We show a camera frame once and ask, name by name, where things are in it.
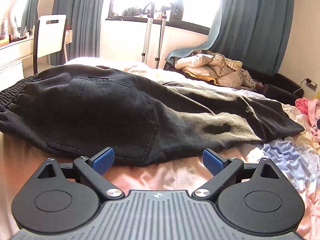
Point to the black pants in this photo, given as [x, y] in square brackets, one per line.
[79, 110]

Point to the left teal curtain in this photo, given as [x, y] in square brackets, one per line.
[84, 17]

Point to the wall socket with charger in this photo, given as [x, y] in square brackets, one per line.
[307, 83]

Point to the white chair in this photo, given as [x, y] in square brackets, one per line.
[49, 38]

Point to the beige puffer jacket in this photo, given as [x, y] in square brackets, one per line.
[214, 68]

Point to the teal curtain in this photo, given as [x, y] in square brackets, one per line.
[84, 17]
[255, 32]

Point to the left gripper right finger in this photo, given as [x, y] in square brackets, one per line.
[224, 173]

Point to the wavy mirror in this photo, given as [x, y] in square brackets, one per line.
[23, 16]

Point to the white dresser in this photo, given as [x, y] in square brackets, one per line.
[12, 56]

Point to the pink clothes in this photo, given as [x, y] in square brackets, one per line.
[311, 109]

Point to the window frame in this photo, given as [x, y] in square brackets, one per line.
[133, 14]

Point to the cream knitted blanket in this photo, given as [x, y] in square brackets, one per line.
[242, 72]

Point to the right teal curtain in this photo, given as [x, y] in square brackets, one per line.
[255, 32]

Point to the pastel bed sheet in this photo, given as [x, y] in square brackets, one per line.
[54, 204]

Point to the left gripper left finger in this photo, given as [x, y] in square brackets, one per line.
[91, 172]

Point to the black sofa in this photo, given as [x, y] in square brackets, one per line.
[277, 87]

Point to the silver tripod stand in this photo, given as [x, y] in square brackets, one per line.
[155, 35]

